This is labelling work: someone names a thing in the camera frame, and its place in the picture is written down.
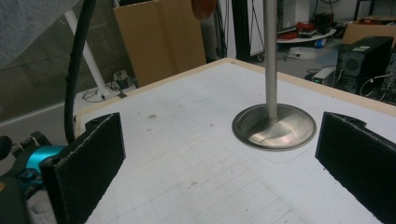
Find red cables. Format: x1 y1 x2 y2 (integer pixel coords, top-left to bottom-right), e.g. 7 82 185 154
279 21 316 41

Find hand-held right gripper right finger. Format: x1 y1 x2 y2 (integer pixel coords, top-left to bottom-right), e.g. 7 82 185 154
314 111 396 224

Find white round table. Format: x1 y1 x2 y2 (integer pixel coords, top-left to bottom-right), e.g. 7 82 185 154
276 27 338 45

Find white slanted pole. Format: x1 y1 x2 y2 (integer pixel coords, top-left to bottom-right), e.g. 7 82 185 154
64 8 114 100

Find clear plastic bag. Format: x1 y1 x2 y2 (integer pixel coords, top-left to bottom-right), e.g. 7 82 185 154
287 46 318 62

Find flat cardboard sheet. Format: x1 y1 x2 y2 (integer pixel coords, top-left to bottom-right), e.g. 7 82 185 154
113 0 207 89

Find silver metal stand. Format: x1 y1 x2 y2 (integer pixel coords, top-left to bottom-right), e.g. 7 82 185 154
231 0 318 153

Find black frame strut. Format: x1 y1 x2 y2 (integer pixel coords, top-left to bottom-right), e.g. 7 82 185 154
231 0 252 63

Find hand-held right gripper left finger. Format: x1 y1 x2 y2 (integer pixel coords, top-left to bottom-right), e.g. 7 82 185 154
39 112 127 224

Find white grid mat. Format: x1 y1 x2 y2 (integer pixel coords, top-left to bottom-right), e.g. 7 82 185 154
74 61 396 224

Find small white device green light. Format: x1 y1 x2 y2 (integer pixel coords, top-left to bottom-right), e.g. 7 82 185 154
312 66 338 86

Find cardboard box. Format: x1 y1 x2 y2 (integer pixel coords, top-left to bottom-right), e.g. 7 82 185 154
342 16 396 45

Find black computer tower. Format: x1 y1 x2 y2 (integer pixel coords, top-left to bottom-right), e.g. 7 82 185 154
385 50 396 105
335 35 394 95

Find black cable bundle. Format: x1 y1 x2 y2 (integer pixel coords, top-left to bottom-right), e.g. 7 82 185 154
63 0 98 145

